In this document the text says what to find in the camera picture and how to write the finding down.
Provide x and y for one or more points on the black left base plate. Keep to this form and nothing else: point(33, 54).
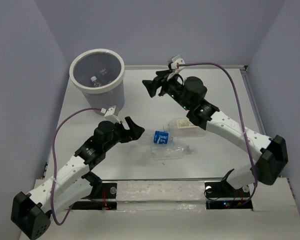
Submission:
point(101, 198)

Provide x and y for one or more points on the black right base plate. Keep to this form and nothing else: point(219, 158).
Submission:
point(219, 197)

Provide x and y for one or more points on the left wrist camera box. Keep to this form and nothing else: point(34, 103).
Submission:
point(110, 114)

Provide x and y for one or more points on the clear unlabelled bottle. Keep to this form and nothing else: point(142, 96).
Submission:
point(95, 82)

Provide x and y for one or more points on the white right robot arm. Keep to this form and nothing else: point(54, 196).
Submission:
point(269, 155)

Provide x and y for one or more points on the clear bottle cream label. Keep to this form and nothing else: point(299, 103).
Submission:
point(183, 128)

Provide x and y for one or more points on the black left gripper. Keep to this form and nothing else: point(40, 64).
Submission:
point(135, 131)

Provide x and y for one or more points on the blue label bottle front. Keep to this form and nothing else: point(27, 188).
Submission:
point(105, 77)

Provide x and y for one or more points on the clear crushed bottle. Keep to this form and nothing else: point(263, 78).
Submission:
point(170, 152)

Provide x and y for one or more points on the white round plastic bin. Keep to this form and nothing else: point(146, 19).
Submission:
point(87, 65)

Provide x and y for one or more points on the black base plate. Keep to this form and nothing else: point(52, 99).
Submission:
point(219, 197)
point(101, 198)

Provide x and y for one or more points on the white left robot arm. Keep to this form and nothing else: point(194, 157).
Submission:
point(32, 211)

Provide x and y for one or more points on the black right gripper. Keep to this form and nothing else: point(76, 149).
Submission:
point(151, 85)

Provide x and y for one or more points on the blue label bottle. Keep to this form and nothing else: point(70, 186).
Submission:
point(157, 137)
point(105, 77)

